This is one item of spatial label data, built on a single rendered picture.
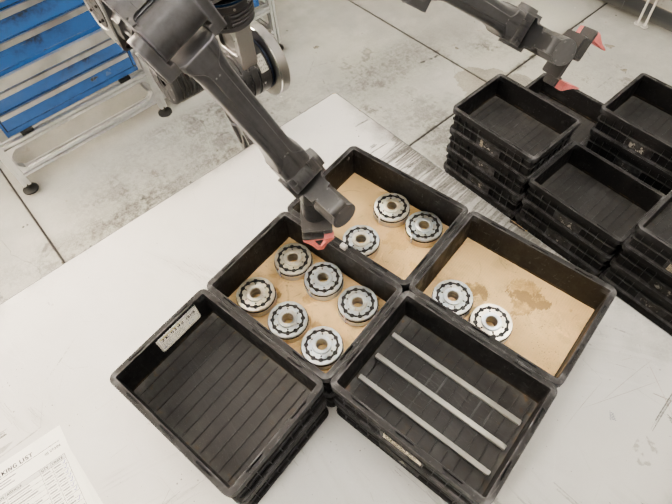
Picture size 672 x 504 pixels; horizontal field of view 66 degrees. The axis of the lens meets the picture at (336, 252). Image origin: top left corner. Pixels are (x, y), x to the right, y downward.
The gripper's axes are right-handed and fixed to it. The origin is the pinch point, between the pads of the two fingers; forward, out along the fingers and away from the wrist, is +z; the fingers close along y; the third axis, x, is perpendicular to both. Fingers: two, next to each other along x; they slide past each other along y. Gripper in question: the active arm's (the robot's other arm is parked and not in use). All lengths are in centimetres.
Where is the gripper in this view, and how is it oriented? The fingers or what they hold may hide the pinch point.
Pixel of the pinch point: (319, 235)
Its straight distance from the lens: 118.7
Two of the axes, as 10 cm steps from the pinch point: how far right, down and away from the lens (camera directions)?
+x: -9.9, 1.0, 0.0
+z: 0.5, 5.3, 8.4
